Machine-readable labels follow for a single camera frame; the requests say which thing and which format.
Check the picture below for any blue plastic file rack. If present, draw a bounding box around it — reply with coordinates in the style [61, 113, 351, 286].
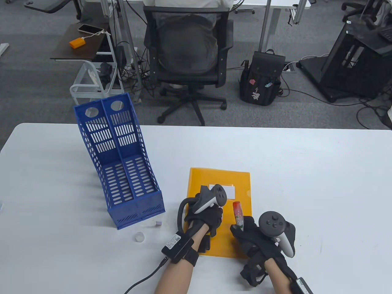
[74, 93, 166, 230]

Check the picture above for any dark grey chair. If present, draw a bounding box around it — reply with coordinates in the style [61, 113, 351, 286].
[24, 0, 82, 20]

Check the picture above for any white smartphone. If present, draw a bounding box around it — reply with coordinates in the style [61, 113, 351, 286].
[78, 24, 104, 34]

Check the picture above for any white rolling cart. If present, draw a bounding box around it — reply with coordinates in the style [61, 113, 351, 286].
[70, 60, 124, 106]

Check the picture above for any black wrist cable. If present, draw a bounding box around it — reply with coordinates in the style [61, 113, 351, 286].
[123, 257, 169, 294]

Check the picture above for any pink glue stick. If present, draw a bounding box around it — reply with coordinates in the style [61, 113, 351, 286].
[233, 201, 245, 232]

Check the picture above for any black handheld device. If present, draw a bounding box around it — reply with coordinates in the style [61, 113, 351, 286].
[100, 62, 113, 88]

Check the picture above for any black swivel chair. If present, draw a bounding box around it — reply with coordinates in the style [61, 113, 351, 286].
[341, 0, 388, 23]

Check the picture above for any black and white hand controller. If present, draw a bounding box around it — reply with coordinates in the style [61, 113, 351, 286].
[178, 184, 228, 236]
[259, 211, 296, 258]

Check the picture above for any brown side table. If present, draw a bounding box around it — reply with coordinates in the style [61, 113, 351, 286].
[51, 23, 112, 61]

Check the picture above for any black wrist camera unit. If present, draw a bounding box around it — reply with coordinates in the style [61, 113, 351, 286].
[161, 233, 195, 264]
[289, 277, 314, 294]

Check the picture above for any orange L-shaped folder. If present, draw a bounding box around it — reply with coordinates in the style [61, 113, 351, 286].
[187, 167, 253, 259]

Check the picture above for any person's right hand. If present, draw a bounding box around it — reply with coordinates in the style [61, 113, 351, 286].
[230, 216, 285, 263]

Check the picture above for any black mesh office chair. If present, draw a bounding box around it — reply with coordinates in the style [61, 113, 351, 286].
[144, 6, 234, 126]

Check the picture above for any white paper label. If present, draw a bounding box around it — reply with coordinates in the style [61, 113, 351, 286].
[208, 184, 236, 199]

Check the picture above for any black backpack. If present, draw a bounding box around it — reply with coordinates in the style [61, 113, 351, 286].
[239, 49, 286, 107]

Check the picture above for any white charging cable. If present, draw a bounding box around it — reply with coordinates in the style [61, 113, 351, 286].
[83, 30, 111, 40]

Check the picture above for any grey metal desk frame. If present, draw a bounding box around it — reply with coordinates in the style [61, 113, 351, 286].
[83, 0, 144, 104]

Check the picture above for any white desk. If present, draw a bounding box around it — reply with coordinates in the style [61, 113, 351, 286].
[236, 0, 310, 52]

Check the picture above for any person's right forearm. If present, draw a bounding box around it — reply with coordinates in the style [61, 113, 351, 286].
[265, 259, 299, 294]

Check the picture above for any black equipment stand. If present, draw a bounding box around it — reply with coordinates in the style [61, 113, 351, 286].
[299, 17, 392, 103]

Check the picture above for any person's left forearm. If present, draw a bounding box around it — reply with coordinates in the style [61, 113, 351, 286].
[155, 225, 209, 294]

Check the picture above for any person's left hand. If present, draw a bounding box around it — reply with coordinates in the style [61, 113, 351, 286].
[183, 205, 223, 238]

